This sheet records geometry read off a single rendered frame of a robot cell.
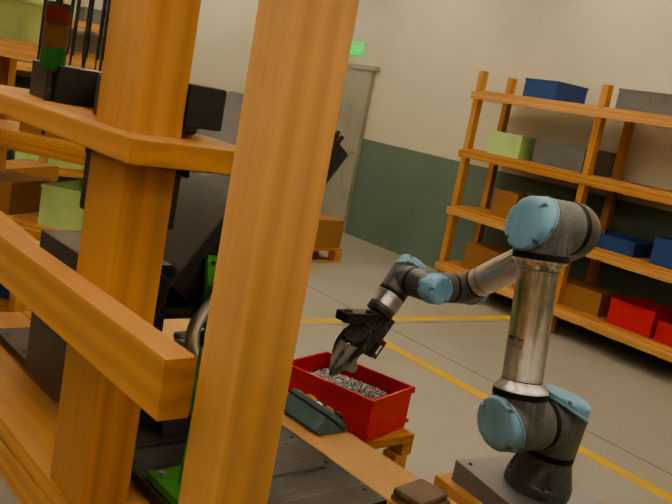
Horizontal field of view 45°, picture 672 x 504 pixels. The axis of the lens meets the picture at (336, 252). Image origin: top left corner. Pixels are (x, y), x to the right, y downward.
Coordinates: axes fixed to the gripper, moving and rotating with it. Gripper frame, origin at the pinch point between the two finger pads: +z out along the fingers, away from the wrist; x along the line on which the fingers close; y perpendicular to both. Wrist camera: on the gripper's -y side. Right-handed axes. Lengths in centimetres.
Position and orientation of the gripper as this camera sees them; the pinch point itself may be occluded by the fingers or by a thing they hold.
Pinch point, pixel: (332, 369)
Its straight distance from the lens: 201.7
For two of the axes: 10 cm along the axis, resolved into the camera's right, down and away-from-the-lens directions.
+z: -5.7, 7.9, -2.1
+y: 5.2, 5.5, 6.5
